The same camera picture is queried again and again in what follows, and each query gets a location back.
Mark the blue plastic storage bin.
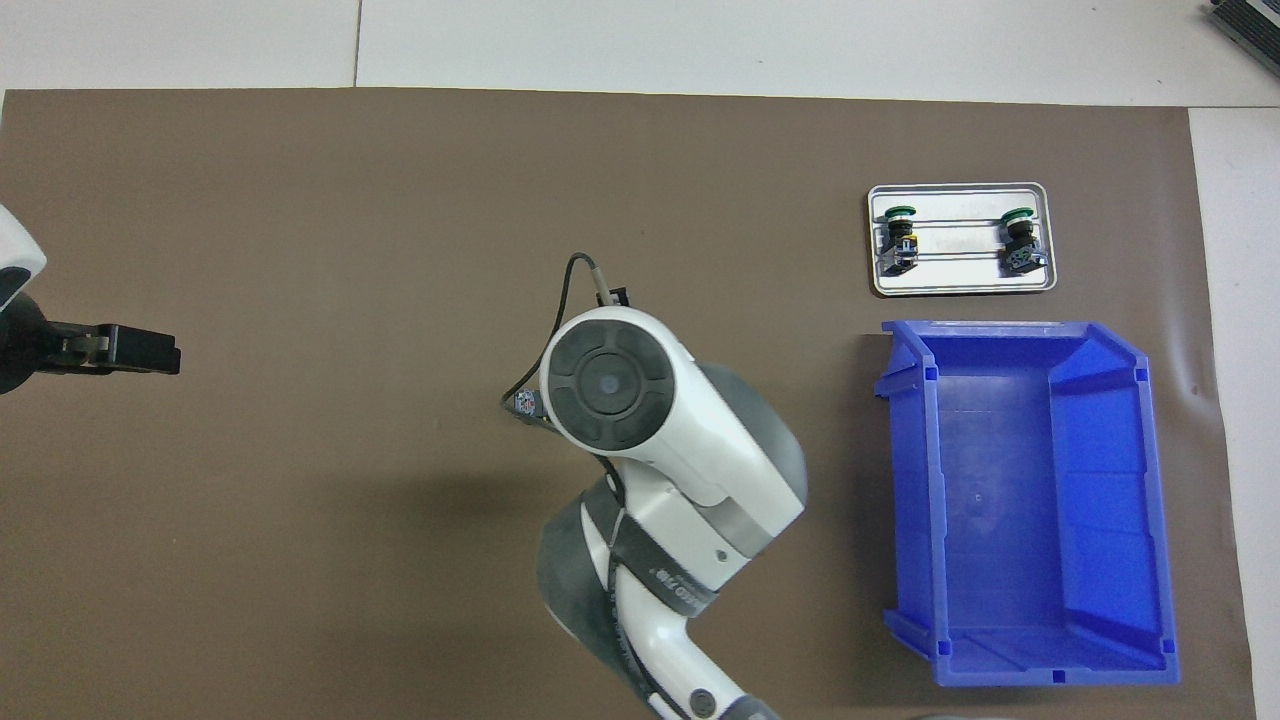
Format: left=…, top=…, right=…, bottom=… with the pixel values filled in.
left=873, top=319, right=1181, bottom=688

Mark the silver metal tray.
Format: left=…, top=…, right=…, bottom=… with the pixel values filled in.
left=867, top=183, right=1059, bottom=297

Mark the grey ribbed device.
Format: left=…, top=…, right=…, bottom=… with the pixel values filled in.
left=1205, top=0, right=1280, bottom=73

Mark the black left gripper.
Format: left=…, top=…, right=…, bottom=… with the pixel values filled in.
left=0, top=293, right=182, bottom=396

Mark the brown paper table mat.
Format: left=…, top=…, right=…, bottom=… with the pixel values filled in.
left=0, top=88, right=1259, bottom=720

